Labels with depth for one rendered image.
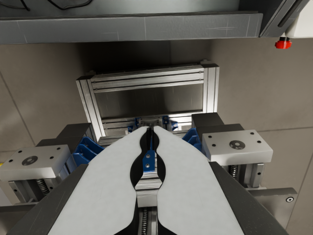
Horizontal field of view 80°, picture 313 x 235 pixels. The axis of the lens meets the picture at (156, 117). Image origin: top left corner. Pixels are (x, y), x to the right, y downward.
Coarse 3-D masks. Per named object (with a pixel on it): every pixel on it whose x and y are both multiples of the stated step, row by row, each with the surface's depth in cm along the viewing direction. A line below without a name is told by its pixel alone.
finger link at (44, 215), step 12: (84, 168) 9; (72, 180) 8; (60, 192) 7; (72, 192) 7; (36, 204) 7; (48, 204) 7; (60, 204) 7; (24, 216) 7; (36, 216) 7; (48, 216) 6; (12, 228) 6; (24, 228) 6; (36, 228) 6; (48, 228) 6
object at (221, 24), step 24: (0, 24) 33; (24, 24) 33; (48, 24) 33; (72, 24) 33; (96, 24) 33; (120, 24) 33; (144, 24) 33; (168, 24) 33; (192, 24) 33; (216, 24) 33; (240, 24) 33
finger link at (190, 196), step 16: (160, 128) 12; (160, 144) 10; (176, 144) 10; (160, 160) 9; (176, 160) 9; (192, 160) 9; (208, 160) 9; (160, 176) 10; (176, 176) 8; (192, 176) 8; (208, 176) 8; (160, 192) 7; (176, 192) 7; (192, 192) 7; (208, 192) 7; (160, 208) 7; (176, 208) 7; (192, 208) 7; (208, 208) 7; (224, 208) 7; (160, 224) 6; (176, 224) 6; (192, 224) 6; (208, 224) 6; (224, 224) 6
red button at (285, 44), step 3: (279, 39) 48; (282, 39) 48; (285, 39) 47; (288, 39) 47; (276, 42) 49; (279, 42) 48; (282, 42) 48; (285, 42) 47; (288, 42) 47; (291, 42) 47; (276, 45) 49; (279, 45) 48; (282, 45) 47; (285, 45) 47; (288, 45) 47; (285, 48) 48
